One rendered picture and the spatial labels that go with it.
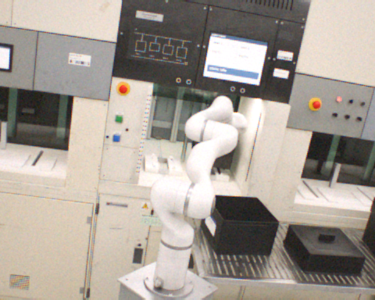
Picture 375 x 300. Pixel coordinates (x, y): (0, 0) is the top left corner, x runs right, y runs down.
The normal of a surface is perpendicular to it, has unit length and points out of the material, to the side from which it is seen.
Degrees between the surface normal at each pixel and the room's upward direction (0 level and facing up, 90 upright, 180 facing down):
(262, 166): 90
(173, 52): 90
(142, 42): 90
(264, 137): 90
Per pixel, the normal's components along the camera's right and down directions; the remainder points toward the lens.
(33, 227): 0.11, 0.32
